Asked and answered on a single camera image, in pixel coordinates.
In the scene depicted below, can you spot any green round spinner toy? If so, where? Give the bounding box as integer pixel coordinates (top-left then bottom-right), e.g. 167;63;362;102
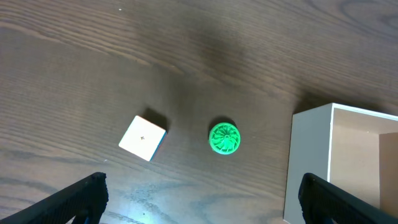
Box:
208;123;241;155

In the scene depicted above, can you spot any colourful puzzle cube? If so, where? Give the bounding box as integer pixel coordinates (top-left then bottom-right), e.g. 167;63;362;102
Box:
118;116;167;161

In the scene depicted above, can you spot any white cardboard box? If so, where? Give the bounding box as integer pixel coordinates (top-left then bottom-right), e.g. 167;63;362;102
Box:
283;103;397;223

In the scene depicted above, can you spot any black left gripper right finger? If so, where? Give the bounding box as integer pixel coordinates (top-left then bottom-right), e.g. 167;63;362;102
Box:
298;173;397;224

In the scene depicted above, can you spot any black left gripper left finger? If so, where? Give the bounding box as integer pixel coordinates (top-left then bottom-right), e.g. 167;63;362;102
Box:
1;172;109;224

